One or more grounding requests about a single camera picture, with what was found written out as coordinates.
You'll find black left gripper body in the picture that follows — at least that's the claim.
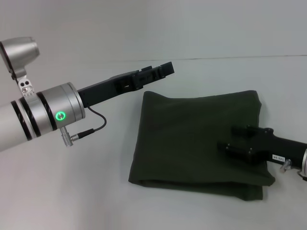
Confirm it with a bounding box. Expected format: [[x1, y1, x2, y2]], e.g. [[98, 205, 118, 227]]
[[78, 71, 142, 109]]

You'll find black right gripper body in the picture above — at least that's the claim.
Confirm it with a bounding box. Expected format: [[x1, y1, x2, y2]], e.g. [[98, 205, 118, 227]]
[[246, 126, 307, 169]]

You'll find dark green FREE! t-shirt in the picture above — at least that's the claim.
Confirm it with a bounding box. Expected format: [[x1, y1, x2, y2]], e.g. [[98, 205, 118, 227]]
[[127, 90, 275, 202]]

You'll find right arm connector cable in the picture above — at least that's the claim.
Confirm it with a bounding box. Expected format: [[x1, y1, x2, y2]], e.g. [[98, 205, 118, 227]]
[[279, 158, 307, 182]]

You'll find arm connector cable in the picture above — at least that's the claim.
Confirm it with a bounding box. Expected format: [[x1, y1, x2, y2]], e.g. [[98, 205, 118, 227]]
[[59, 106, 107, 150], [279, 158, 307, 182]]

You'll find left arm connector cable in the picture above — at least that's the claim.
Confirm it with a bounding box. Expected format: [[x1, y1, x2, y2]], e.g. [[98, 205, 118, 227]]
[[59, 106, 107, 150]]

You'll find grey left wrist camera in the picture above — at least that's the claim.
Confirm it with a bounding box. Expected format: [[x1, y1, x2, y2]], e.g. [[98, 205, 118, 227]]
[[0, 36, 40, 98]]

